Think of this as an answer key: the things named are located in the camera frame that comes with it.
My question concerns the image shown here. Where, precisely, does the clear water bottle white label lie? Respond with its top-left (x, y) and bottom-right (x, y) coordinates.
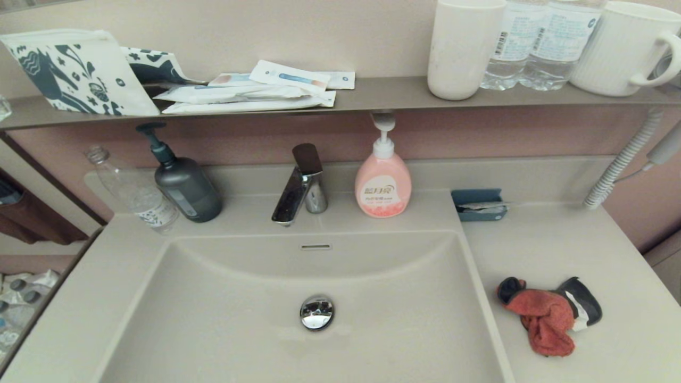
top-left (519, 0), bottom-right (607, 91)
top-left (480, 0), bottom-right (549, 90)

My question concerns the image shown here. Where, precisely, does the grey hair dryer handle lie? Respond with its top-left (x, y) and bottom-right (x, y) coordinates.
top-left (646, 121), bottom-right (681, 165)

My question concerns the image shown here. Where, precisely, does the small white teal-print pouch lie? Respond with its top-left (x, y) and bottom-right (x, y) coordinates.
top-left (120, 46), bottom-right (208, 86)

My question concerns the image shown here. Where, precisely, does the blue soap tray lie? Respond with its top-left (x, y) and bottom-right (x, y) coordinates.
top-left (451, 188), bottom-right (509, 222)

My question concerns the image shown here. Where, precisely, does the chrome drain stopper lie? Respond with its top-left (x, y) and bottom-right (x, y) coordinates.
top-left (300, 295), bottom-right (335, 331)

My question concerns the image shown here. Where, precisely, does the white packet with pink print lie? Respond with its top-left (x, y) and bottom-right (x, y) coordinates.
top-left (207, 73), bottom-right (256, 87)

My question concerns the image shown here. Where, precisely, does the large white teal-print pouch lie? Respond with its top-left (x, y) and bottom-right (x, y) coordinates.
top-left (0, 28), bottom-right (160, 116)

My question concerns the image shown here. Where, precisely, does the grey wall shelf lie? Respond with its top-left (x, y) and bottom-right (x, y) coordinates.
top-left (0, 76), bottom-right (681, 131)

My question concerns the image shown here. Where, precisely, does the clear empty plastic bottle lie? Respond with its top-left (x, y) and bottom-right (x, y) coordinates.
top-left (85, 146), bottom-right (180, 235)

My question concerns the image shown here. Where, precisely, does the beige sink basin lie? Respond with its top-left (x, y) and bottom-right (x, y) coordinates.
top-left (96, 230), bottom-right (514, 383)

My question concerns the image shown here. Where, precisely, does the white plain tumbler cup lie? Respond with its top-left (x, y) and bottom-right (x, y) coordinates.
top-left (427, 0), bottom-right (507, 101)

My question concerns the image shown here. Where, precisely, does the chrome faucet with brown lever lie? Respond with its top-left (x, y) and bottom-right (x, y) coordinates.
top-left (271, 143), bottom-right (329, 228)

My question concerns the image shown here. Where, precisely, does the shrink-wrapped water bottle pack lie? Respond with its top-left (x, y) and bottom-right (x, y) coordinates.
top-left (0, 269), bottom-right (60, 362)

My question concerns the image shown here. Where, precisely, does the silver packet in tray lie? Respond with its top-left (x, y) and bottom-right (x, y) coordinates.
top-left (459, 201), bottom-right (514, 213)

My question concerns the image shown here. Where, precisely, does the pink hand soap pump bottle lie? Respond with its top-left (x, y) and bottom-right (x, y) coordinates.
top-left (354, 113), bottom-right (413, 219)

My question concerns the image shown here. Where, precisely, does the white ribbed mug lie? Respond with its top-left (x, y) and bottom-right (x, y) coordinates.
top-left (569, 0), bottom-right (681, 97)

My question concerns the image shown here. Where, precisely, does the small white sachet with logo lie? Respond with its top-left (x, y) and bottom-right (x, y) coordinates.
top-left (319, 71), bottom-right (356, 90)

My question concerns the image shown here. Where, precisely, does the white coiled cord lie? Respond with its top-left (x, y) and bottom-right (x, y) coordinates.
top-left (584, 109), bottom-right (666, 209)

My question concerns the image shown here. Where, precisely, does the brown hanging towel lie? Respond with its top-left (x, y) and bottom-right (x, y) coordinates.
top-left (0, 170), bottom-right (88, 245)

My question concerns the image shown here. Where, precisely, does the long white sealed packet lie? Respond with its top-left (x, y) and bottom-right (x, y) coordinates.
top-left (161, 90), bottom-right (337, 115)
top-left (153, 84), bottom-right (320, 104)

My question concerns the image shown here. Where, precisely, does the white toothbrush packet blue print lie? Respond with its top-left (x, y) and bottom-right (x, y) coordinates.
top-left (249, 60), bottom-right (331, 94)

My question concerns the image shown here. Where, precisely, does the dark grey pump bottle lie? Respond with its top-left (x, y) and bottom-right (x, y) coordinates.
top-left (136, 122), bottom-right (223, 223)

